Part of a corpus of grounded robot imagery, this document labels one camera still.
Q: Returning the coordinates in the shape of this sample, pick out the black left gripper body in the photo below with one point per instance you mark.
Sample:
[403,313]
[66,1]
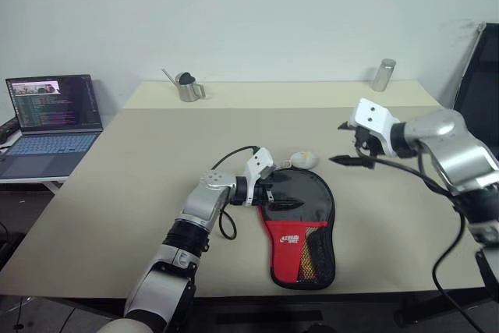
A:
[264,192]

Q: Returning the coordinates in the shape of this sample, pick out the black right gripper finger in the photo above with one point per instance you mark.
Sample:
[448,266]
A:
[347,126]
[354,161]

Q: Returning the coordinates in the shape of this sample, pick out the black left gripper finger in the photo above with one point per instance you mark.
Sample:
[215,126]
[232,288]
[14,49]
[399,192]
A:
[284,177]
[286,204]

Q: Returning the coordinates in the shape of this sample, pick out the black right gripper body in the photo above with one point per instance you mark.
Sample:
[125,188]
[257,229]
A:
[370,144]

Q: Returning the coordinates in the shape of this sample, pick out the black red paddle case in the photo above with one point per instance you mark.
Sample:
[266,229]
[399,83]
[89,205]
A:
[284,255]

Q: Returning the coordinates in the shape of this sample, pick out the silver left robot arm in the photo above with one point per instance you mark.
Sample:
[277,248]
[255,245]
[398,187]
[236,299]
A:
[202,200]

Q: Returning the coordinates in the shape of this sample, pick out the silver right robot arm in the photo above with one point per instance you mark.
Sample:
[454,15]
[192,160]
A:
[460,153]

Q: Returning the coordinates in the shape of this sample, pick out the white ping pong ball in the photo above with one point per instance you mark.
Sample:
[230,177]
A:
[305,159]

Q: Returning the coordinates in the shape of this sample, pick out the metal cylinder bottle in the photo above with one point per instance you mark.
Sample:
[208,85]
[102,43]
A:
[383,75]

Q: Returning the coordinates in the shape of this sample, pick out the stainless steel watering can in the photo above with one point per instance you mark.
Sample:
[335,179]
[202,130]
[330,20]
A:
[189,91]

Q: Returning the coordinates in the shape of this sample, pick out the black mesh office chair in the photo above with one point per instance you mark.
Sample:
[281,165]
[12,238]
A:
[483,75]

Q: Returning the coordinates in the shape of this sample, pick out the black object in watering can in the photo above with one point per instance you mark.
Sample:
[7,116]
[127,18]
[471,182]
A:
[187,78]

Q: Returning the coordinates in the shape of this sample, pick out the beige rounded shape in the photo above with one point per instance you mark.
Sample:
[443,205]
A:
[124,327]

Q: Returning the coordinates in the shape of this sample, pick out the open blue laptop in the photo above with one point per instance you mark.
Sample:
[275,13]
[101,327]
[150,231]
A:
[50,114]

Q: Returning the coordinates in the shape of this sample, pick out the white side table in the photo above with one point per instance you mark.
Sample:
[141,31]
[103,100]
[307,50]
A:
[35,183]

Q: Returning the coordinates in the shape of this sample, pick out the black box device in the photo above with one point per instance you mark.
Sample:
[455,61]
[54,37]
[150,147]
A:
[8,132]

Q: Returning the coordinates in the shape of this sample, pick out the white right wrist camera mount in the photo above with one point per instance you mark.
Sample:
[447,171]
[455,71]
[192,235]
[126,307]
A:
[372,112]

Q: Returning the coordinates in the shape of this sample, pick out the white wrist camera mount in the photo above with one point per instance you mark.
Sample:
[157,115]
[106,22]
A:
[259,159]
[372,112]

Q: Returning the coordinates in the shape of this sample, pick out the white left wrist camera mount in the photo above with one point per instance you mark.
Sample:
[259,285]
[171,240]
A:
[259,159]

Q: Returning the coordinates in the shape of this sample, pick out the black table frame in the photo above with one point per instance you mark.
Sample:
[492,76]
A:
[440,309]

